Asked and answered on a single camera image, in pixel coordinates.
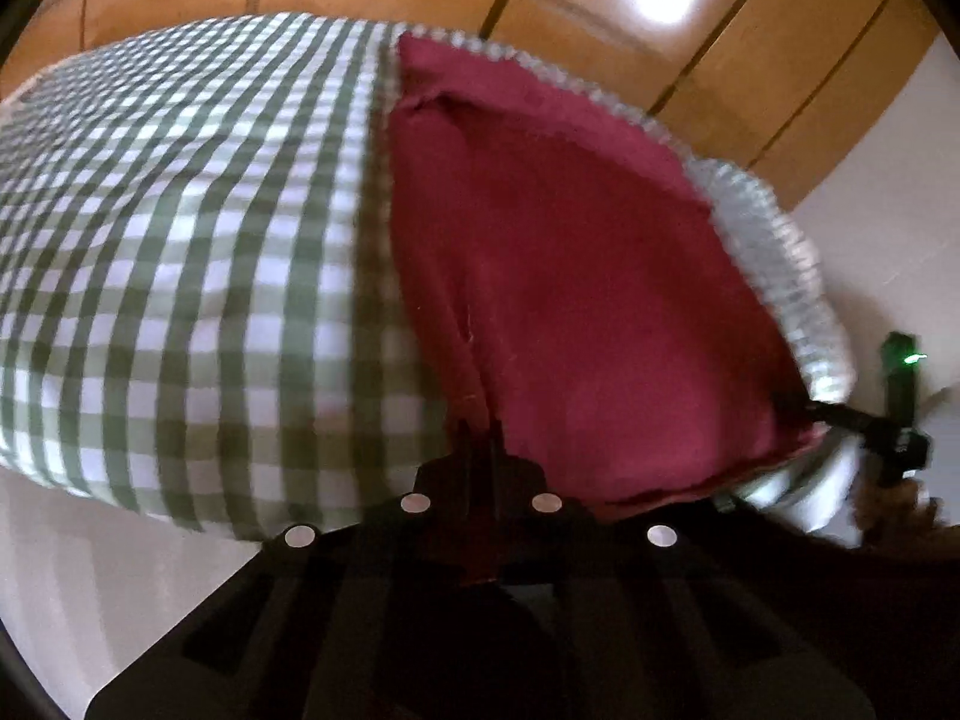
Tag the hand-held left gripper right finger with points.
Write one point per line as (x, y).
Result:
(600, 577)

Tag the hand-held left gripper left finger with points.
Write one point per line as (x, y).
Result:
(360, 577)

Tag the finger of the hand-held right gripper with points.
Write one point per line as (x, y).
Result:
(832, 412)

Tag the maroon small garment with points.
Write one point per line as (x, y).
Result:
(585, 300)

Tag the person's right hand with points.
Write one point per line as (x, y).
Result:
(896, 514)

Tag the green white checked bed cover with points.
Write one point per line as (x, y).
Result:
(187, 255)

